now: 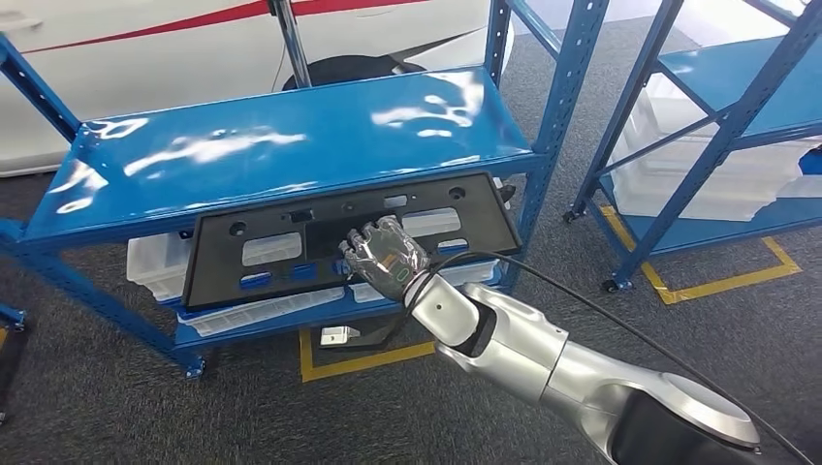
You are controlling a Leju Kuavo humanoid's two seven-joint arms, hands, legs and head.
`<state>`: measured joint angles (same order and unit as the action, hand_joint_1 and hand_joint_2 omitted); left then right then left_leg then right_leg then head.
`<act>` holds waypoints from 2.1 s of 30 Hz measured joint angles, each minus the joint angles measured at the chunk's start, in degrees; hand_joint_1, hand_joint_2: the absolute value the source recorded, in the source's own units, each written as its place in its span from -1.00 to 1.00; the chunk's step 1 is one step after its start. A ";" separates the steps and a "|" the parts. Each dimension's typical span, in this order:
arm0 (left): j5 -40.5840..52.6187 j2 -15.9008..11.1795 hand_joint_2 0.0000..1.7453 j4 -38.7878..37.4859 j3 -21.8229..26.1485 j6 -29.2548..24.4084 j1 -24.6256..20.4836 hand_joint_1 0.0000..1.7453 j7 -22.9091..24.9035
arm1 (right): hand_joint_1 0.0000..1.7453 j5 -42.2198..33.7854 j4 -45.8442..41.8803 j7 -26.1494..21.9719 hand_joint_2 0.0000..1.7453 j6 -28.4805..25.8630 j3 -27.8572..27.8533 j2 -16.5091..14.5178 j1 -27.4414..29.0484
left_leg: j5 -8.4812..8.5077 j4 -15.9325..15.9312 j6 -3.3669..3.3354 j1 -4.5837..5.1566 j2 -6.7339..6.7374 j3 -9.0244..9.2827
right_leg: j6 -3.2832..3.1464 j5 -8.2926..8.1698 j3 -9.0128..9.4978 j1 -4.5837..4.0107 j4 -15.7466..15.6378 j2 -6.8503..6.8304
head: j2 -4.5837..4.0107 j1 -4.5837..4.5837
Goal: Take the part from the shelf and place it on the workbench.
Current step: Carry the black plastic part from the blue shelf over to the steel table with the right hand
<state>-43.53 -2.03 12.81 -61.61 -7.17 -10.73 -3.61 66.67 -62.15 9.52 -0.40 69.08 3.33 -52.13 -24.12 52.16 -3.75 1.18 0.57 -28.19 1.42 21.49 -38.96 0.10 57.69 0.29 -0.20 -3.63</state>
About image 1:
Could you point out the yellow floor tape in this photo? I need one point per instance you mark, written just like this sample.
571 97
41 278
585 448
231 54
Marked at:
732 282

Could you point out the blue metal shelf rack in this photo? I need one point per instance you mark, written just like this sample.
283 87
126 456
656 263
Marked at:
257 128
9 316
719 70

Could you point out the black bracket part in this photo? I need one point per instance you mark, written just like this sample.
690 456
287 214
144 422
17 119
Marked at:
508 192

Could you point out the metal stanchion pole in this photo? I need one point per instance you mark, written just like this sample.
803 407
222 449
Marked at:
292 45

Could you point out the black car tyre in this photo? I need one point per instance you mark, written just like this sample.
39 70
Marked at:
359 67

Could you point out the black plastic plate holder part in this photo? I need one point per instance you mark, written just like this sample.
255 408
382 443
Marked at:
218 269

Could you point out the red barrier belt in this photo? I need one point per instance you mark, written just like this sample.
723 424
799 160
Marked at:
192 20

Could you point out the white car body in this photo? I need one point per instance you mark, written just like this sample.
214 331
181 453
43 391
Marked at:
128 70

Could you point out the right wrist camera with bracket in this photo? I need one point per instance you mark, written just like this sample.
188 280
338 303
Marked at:
337 335

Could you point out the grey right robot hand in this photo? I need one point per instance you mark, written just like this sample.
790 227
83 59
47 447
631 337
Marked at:
385 260

